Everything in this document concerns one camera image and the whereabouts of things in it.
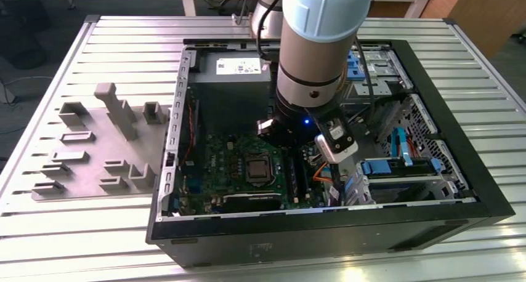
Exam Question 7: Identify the silver CPU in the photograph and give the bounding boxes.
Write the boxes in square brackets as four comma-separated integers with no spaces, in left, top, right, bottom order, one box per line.
[249,160,272,178]

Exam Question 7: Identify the grey power supply unit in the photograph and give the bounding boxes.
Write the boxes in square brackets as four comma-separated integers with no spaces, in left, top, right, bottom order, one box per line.
[187,49,282,134]

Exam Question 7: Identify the green motherboard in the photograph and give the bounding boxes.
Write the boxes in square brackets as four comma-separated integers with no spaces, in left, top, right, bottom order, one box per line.
[177,129,330,215]

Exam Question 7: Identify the CPU socket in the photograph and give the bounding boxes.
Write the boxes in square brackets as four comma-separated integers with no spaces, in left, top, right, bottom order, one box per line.
[243,152,276,188]

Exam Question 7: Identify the blue empty drive carrier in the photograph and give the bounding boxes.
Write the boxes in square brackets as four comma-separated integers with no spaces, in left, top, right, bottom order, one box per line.
[346,50,366,81]

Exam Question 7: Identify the black graphics card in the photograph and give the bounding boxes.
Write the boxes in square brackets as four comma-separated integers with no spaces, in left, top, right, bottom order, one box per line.
[222,192,286,214]

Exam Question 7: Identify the hard disk in blue carrier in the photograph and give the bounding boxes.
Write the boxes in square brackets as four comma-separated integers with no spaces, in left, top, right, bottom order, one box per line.
[361,157,444,179]

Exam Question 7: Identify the metal drive cage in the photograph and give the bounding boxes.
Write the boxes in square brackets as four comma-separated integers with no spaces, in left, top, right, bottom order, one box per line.
[341,47,414,110]

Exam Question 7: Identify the black open PC case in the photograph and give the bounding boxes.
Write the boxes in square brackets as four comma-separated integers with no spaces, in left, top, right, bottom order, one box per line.
[146,38,517,269]

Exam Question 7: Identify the grey parts rack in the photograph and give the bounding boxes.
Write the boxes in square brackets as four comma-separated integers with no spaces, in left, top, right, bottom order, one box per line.
[31,82,173,203]

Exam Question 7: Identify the wooden cabinet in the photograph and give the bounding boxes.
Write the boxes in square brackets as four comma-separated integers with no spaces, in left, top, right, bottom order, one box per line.
[446,0,526,58]

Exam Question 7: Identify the black chair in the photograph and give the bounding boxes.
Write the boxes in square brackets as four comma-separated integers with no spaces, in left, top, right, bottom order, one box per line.
[0,0,54,70]

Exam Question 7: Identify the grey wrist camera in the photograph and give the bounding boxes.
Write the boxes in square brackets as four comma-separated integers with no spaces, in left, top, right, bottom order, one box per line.
[314,116,360,164]

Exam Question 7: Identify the orange wire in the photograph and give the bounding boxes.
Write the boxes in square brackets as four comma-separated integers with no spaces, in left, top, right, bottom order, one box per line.
[313,167,344,183]

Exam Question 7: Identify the black camera cable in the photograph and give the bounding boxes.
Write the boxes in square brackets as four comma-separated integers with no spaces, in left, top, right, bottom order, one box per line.
[353,38,380,138]

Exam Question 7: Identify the thin red wire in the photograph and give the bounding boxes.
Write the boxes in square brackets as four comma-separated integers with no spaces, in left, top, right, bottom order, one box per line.
[186,105,198,163]

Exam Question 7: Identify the black wire bundle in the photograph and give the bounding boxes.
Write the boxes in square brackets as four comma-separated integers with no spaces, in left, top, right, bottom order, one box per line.
[310,94,406,166]

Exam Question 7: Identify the blue flat data wire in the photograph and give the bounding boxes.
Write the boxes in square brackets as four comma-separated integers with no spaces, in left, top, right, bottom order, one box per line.
[393,126,414,167]

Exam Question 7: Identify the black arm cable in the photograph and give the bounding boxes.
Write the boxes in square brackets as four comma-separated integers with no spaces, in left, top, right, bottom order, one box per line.
[242,0,276,63]

